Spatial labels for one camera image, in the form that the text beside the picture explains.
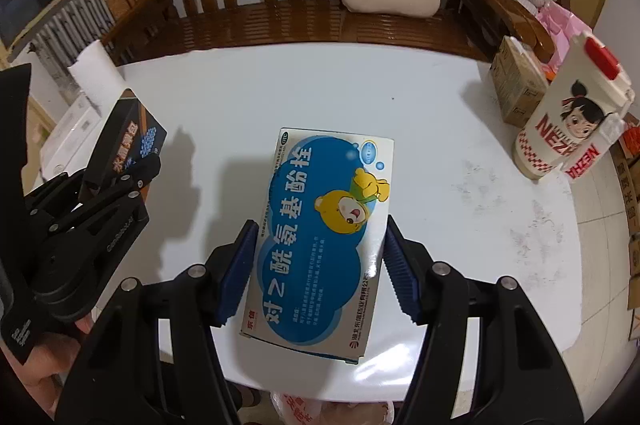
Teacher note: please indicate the brown cardboard box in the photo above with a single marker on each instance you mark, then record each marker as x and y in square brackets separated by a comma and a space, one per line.
[631, 185]

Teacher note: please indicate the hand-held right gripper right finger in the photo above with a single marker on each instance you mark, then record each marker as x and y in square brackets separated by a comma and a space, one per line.
[402, 275]

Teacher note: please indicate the bin with white plastic bag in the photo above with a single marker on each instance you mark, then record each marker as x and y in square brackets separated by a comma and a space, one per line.
[300, 407]

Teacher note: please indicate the beige carton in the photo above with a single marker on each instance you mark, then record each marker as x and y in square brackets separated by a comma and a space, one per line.
[515, 85]

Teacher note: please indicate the white cartoon print jug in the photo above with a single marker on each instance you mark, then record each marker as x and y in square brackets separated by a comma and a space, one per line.
[565, 130]

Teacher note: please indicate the person's left hand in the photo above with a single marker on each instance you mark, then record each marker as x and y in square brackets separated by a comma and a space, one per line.
[50, 380]

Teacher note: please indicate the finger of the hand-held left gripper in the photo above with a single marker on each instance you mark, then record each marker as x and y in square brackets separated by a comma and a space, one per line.
[142, 167]
[55, 192]

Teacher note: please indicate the white paper roll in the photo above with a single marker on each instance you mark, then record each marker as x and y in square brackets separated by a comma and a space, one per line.
[95, 75]

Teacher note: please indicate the cream framed glass door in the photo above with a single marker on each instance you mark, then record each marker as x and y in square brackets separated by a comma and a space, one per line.
[40, 120]

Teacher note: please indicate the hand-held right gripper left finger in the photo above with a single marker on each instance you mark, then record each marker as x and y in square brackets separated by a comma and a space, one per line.
[237, 275]

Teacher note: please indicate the white flat box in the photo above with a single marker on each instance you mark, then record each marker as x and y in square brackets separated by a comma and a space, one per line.
[70, 135]

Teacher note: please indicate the black orange box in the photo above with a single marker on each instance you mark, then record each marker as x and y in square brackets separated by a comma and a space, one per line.
[125, 130]

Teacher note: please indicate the pink plastic bag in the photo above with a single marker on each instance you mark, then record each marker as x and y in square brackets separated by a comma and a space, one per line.
[560, 25]

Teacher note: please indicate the blue white medicine box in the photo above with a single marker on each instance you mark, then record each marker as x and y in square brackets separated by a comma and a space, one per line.
[310, 255]

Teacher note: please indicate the grey radiator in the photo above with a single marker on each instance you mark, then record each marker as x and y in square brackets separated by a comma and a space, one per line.
[70, 25]

